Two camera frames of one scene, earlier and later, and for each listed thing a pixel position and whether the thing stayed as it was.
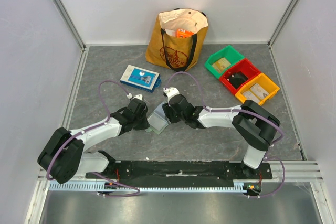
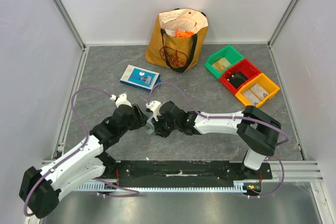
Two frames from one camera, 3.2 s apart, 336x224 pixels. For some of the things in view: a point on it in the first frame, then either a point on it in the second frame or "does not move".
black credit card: (237, 79) does not move
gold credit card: (221, 64) does not move
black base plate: (182, 174) does not move
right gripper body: (169, 112) -> (159, 123)
